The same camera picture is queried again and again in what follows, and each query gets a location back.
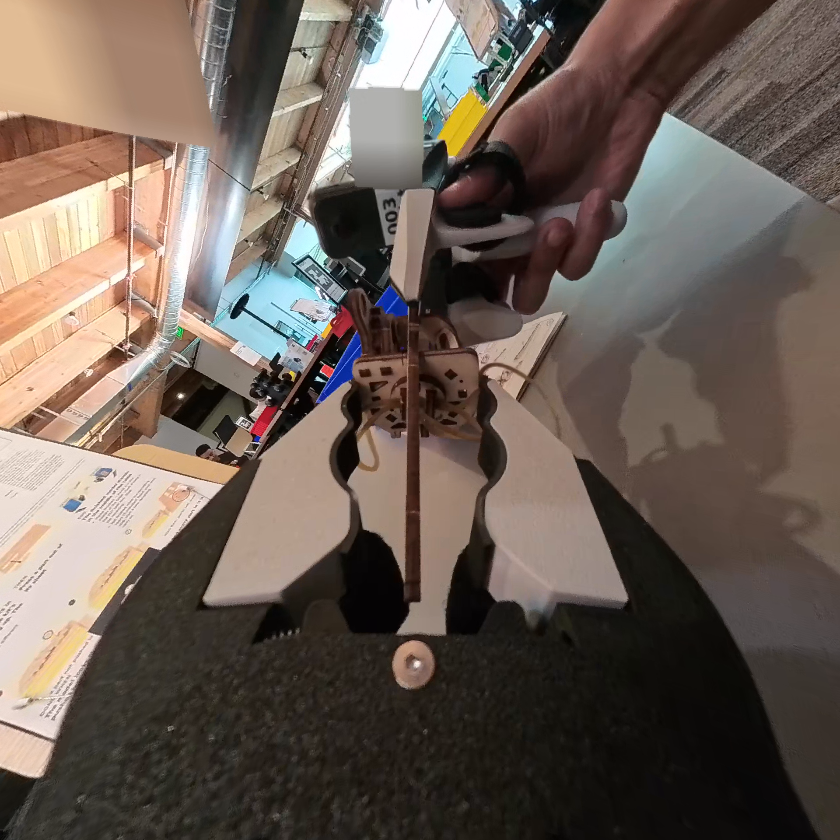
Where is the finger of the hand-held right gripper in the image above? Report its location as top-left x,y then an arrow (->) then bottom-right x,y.
390,189 -> 437,303

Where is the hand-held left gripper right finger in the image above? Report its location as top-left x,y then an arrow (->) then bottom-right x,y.
471,381 -> 631,618

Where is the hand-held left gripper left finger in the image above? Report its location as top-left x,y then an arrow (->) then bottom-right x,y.
202,381 -> 362,608

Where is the wooden model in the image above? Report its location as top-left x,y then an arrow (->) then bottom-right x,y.
343,289 -> 483,442

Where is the dark wooden strip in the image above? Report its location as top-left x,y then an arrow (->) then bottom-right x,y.
403,314 -> 424,603

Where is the plywood parts sheet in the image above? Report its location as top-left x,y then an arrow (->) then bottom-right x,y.
471,311 -> 568,403

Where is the person's right hand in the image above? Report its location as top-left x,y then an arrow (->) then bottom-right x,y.
437,64 -> 664,316

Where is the framed black sign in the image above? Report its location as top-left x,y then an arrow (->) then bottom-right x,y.
292,255 -> 343,301

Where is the yellow plastic bin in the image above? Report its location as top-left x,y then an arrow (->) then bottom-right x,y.
436,92 -> 494,158

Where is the blue plastic bin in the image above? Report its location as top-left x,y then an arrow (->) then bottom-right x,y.
314,287 -> 409,403

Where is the printed instruction sign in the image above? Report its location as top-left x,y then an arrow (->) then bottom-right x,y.
0,428 -> 227,742

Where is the metal ventilation duct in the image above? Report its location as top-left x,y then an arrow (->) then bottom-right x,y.
39,0 -> 237,434

